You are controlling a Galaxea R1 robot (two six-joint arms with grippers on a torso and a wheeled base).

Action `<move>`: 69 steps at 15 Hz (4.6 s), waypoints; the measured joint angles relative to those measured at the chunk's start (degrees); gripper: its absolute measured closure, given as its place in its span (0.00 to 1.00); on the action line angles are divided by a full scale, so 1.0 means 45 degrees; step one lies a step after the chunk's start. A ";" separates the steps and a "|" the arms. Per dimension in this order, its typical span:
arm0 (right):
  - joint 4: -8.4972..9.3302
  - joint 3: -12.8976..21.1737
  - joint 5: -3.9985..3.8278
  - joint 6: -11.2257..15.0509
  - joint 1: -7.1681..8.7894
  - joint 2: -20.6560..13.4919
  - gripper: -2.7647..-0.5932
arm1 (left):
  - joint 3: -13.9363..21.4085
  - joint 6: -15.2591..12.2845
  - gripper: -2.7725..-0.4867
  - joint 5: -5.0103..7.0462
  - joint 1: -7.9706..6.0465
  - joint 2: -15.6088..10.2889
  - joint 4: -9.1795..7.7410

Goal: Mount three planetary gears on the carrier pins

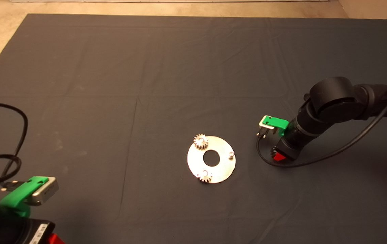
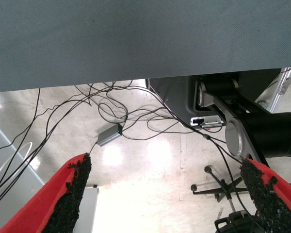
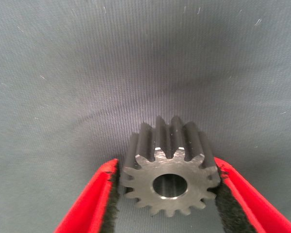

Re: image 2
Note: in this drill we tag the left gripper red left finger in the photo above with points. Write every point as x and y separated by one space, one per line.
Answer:
46 201

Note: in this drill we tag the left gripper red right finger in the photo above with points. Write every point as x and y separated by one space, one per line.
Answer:
279 206

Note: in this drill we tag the white cabinet box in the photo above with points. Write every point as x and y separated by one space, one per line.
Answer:
88 208

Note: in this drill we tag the black plastic chair part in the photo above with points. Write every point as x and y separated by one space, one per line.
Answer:
235 222

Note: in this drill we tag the black office chair base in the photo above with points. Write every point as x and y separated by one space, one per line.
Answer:
223 185

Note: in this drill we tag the grey slanted panel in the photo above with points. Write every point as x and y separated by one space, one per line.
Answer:
4 155

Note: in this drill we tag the grey power adapter box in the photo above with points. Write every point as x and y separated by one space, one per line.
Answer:
109 136

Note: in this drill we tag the grey chassis panel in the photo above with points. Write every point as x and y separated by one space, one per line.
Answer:
174 97

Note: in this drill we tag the dark grey table cloth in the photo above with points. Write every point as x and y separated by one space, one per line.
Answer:
135 36

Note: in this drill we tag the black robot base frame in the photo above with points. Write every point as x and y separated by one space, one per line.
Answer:
276 131

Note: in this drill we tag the aluminium profile frame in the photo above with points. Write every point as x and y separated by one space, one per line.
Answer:
279 92

